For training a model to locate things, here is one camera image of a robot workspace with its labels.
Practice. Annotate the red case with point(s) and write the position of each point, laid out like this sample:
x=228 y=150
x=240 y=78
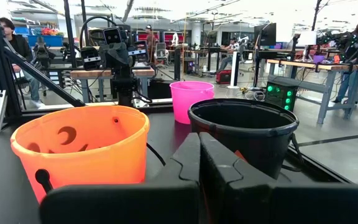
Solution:
x=224 y=76

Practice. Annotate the orange pumpkin face bucket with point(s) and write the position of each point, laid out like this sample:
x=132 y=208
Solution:
x=104 y=161

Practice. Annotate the pink plastic bucket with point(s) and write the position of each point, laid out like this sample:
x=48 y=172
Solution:
x=188 y=102

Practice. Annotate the wooden top work table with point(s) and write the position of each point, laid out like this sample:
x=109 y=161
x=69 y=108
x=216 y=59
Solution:
x=319 y=66
x=104 y=73

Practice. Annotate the black plastic bucket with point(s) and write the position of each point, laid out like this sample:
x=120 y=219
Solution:
x=259 y=146

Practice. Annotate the black background robot arm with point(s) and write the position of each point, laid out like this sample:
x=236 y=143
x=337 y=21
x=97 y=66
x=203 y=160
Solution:
x=42 y=53
x=337 y=39

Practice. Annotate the black box green lights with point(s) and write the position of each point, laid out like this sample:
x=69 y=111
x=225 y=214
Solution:
x=281 y=93

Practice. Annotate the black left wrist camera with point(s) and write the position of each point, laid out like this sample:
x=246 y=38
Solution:
x=112 y=35

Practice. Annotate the white pillar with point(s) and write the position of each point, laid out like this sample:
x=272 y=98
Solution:
x=235 y=69

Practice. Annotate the black computer monitor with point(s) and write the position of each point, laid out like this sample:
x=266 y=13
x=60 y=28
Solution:
x=265 y=34

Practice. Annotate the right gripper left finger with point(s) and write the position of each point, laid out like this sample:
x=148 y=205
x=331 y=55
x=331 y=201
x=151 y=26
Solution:
x=166 y=202

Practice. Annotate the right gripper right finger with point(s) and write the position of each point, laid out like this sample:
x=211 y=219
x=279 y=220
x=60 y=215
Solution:
x=244 y=202

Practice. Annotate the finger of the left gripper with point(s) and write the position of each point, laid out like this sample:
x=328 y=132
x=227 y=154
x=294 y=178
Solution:
x=140 y=51
x=90 y=58

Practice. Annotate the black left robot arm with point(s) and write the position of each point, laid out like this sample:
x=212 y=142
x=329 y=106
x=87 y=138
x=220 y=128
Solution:
x=123 y=88

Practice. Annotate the blue storage bin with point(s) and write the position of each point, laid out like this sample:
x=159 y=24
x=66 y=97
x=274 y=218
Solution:
x=43 y=40

